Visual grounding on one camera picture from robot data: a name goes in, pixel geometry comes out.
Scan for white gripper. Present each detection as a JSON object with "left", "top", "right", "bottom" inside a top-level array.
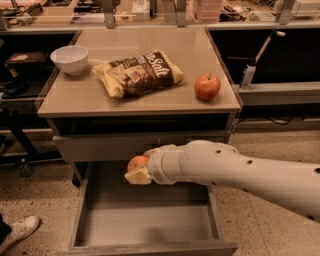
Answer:
[{"left": 125, "top": 144, "right": 182, "bottom": 185}]

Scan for orange fruit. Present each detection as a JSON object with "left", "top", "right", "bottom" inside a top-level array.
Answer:
[{"left": 127, "top": 155, "right": 149, "bottom": 172}]

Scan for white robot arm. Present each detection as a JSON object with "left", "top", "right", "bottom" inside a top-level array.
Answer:
[{"left": 125, "top": 140, "right": 320, "bottom": 222}]

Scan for closed grey top drawer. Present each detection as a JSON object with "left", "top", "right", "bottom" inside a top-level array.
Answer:
[{"left": 53, "top": 131, "right": 230, "bottom": 162}]

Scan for open grey middle drawer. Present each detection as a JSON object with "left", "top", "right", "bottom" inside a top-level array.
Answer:
[{"left": 57, "top": 161, "right": 238, "bottom": 256}]

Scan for grey drawer cabinet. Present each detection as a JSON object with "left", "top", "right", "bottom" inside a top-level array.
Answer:
[{"left": 38, "top": 26, "right": 241, "bottom": 174}]

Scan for brown yellow chip bag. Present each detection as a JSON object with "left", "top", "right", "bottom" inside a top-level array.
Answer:
[{"left": 92, "top": 51, "right": 184, "bottom": 98}]

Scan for red apple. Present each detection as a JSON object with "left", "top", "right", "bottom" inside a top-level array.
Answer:
[{"left": 194, "top": 73, "right": 221, "bottom": 101}]

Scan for black chair base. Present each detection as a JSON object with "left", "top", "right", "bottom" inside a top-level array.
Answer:
[{"left": 0, "top": 106, "right": 64, "bottom": 178}]

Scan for white sneaker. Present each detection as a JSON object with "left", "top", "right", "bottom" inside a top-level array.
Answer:
[{"left": 0, "top": 216, "right": 41, "bottom": 254}]

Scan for white ceramic bowl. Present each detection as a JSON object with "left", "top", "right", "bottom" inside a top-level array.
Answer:
[{"left": 50, "top": 45, "right": 89, "bottom": 75}]

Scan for white spray bottle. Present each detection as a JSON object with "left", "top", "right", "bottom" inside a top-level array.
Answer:
[{"left": 239, "top": 30, "right": 286, "bottom": 89}]

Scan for pink stacked containers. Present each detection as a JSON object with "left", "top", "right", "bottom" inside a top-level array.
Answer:
[{"left": 192, "top": 0, "right": 223, "bottom": 23}]

